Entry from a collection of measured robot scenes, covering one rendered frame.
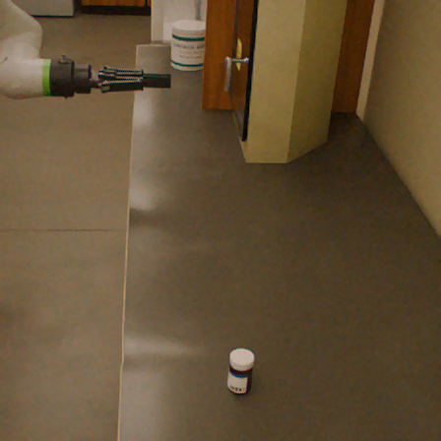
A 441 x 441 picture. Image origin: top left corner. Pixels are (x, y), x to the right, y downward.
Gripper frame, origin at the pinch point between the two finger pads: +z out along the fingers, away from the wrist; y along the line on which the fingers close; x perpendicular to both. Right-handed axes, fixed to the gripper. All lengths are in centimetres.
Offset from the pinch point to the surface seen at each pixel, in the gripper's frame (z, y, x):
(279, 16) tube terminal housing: 28.2, -4.7, -18.9
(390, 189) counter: 59, -19, 19
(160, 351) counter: 1, -78, 18
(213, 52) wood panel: 16.7, 31.7, 3.0
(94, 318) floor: -22, 43, 115
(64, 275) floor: -37, 72, 116
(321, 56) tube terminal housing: 41.7, 2.4, -7.1
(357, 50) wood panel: 60, 32, 1
